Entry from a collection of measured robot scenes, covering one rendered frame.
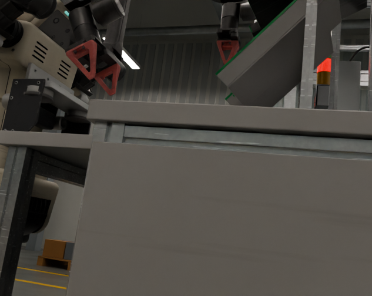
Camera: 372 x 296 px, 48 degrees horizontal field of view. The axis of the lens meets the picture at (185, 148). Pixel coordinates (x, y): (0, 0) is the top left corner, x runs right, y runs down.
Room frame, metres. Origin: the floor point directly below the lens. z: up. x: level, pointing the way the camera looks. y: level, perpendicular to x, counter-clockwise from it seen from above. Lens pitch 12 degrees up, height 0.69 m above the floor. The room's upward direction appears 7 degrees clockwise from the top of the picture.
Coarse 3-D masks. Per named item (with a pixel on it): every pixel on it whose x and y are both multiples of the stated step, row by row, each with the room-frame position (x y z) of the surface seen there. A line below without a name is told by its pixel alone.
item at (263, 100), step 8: (328, 40) 0.90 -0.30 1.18; (320, 48) 0.92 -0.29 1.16; (328, 48) 0.94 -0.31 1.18; (320, 56) 0.95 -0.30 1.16; (328, 56) 0.98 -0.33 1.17; (296, 64) 0.91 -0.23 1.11; (288, 72) 0.92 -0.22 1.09; (296, 72) 0.95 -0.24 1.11; (280, 80) 0.94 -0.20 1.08; (288, 80) 0.96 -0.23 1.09; (296, 80) 0.99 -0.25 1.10; (272, 88) 0.94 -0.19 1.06; (280, 88) 0.97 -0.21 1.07; (288, 88) 0.99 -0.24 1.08; (232, 96) 0.94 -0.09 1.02; (264, 96) 0.96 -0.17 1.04; (272, 96) 0.98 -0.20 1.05; (280, 96) 1.01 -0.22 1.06; (232, 104) 0.94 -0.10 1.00; (240, 104) 0.93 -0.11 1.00; (256, 104) 0.97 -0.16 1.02; (264, 104) 0.99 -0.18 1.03; (272, 104) 1.02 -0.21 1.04
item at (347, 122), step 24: (96, 120) 0.57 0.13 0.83; (120, 120) 0.55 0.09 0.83; (144, 120) 0.55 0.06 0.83; (168, 120) 0.54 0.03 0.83; (192, 120) 0.53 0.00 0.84; (216, 120) 0.52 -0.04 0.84; (240, 120) 0.51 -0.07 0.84; (264, 120) 0.51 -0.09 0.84; (288, 120) 0.50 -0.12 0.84; (312, 120) 0.49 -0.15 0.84; (336, 120) 0.49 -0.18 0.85; (360, 120) 0.48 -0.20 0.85
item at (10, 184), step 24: (24, 168) 0.87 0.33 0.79; (48, 168) 0.95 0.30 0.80; (72, 168) 1.04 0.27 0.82; (0, 192) 0.87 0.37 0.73; (24, 192) 0.89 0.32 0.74; (0, 216) 0.87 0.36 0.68; (24, 216) 0.89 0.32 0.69; (0, 240) 0.87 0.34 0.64; (0, 264) 0.86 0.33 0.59; (0, 288) 0.87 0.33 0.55
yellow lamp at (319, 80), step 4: (320, 72) 1.37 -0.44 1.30; (324, 72) 1.36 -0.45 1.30; (328, 72) 1.36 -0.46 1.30; (320, 76) 1.37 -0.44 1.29; (324, 76) 1.36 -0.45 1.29; (328, 76) 1.36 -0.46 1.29; (316, 80) 1.39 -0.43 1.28; (320, 80) 1.37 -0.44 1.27; (324, 80) 1.36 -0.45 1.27; (328, 80) 1.36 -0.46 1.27; (316, 84) 1.39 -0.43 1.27; (324, 84) 1.36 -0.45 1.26; (328, 84) 1.36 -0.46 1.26
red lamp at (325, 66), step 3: (324, 60) 1.36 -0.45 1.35; (327, 60) 1.36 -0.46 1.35; (330, 60) 1.36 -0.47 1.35; (321, 63) 1.37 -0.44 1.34; (324, 63) 1.36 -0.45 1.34; (327, 63) 1.36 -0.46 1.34; (330, 63) 1.36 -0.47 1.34; (318, 66) 1.38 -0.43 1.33; (321, 66) 1.37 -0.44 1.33; (324, 66) 1.36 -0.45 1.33; (327, 66) 1.36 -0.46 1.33; (330, 66) 1.36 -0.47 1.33; (318, 69) 1.38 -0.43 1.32; (321, 69) 1.37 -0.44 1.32; (324, 69) 1.36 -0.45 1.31; (327, 69) 1.36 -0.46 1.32; (330, 69) 1.36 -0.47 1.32
